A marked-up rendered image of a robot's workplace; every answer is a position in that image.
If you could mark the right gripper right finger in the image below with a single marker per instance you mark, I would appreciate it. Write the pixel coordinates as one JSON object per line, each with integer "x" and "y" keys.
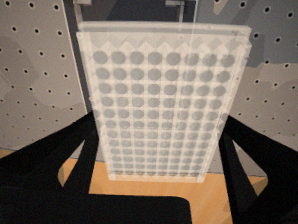
{"x": 278, "y": 202}

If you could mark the white well plate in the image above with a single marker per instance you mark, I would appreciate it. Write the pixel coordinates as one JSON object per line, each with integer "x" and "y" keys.
{"x": 167, "y": 114}

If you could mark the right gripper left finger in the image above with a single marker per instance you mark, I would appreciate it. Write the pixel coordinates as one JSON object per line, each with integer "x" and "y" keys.
{"x": 36, "y": 166}

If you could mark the grey flat base plate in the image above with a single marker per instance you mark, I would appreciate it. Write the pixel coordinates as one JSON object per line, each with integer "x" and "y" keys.
{"x": 40, "y": 92}

